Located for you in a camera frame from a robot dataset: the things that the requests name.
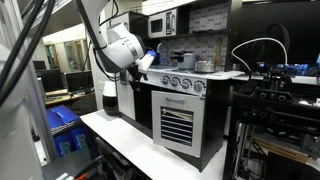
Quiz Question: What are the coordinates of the white black smart speaker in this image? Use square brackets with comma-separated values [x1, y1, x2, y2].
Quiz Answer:
[102, 81, 119, 115]

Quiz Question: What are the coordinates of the white oven cabinet door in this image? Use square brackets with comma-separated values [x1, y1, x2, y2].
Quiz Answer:
[151, 91, 205, 157]

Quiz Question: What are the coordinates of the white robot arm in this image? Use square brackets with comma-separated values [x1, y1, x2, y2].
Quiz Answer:
[74, 0, 157, 91]

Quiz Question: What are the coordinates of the grey toy sink faucet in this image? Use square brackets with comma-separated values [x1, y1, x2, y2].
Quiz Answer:
[157, 42, 168, 66]

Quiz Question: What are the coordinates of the black computer monitor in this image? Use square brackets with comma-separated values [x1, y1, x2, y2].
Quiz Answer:
[65, 71, 94, 92]

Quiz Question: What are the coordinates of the blue storage box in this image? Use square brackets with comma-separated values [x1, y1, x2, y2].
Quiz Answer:
[46, 105, 88, 157]

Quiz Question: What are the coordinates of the toy microwave oven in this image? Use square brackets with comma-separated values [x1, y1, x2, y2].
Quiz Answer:
[148, 9, 177, 38]

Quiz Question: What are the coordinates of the grey stove knob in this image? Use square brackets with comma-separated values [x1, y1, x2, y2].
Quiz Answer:
[193, 81, 204, 92]
[161, 76, 170, 85]
[181, 79, 191, 89]
[170, 77, 180, 87]

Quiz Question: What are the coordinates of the white cable loop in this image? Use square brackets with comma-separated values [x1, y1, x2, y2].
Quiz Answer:
[230, 37, 288, 73]

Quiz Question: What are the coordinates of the stainless steel pot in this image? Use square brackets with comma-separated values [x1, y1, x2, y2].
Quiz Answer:
[194, 61, 215, 73]

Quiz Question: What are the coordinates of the wooden slotted spatula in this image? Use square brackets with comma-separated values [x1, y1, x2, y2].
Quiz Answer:
[214, 37, 222, 67]

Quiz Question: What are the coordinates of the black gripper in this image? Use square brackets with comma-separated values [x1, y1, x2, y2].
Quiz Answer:
[127, 65, 142, 90]

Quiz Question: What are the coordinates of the white toy kitchen unit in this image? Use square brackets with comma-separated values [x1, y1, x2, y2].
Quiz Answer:
[113, 0, 237, 170]

